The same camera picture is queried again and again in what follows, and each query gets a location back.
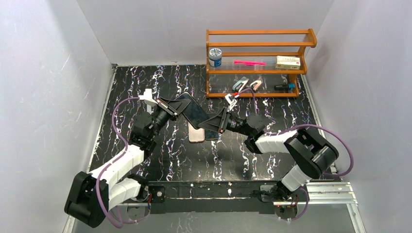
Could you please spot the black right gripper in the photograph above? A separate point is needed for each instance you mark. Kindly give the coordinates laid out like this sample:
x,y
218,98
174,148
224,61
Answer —
x,y
224,119

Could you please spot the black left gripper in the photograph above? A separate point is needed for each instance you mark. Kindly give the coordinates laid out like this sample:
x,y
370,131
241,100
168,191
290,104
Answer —
x,y
168,108

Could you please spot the black smartphone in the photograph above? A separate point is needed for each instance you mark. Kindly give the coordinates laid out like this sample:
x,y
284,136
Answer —
x,y
211,135

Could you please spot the black remote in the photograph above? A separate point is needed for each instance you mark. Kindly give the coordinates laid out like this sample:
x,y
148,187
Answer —
x,y
193,113

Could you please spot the pink phone case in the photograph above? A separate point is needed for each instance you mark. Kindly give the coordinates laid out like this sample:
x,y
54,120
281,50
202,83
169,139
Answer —
x,y
196,135

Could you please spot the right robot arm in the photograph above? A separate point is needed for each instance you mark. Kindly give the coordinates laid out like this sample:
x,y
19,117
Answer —
x,y
312,153

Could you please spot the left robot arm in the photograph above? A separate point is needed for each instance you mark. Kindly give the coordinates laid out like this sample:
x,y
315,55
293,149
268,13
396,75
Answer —
x,y
94,194

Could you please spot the teal white stapler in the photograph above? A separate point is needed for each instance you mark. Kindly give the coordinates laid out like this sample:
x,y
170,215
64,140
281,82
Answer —
x,y
240,84

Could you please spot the orange wooden shelf rack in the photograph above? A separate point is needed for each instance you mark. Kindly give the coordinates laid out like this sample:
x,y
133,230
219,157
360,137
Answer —
x,y
258,46

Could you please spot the pink white clip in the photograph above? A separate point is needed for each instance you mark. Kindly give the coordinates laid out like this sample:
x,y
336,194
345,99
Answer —
x,y
255,85

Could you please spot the pink pen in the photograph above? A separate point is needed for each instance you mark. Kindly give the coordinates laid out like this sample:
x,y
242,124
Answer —
x,y
249,63

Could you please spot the blue white round jar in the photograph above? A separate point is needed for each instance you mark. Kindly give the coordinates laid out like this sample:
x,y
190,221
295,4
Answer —
x,y
215,57

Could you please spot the black blue marker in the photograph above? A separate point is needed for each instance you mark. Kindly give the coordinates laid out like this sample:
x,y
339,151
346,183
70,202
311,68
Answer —
x,y
289,86

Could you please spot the black base bar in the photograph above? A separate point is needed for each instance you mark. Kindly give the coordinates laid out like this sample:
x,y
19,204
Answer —
x,y
209,197

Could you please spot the white red small box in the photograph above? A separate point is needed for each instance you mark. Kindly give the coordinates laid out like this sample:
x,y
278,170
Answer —
x,y
288,62

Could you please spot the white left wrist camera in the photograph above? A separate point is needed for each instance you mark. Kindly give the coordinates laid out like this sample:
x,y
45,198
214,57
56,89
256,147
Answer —
x,y
148,98

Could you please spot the aluminium frame rail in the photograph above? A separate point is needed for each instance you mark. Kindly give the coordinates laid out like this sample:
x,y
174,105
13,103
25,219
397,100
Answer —
x,y
331,193

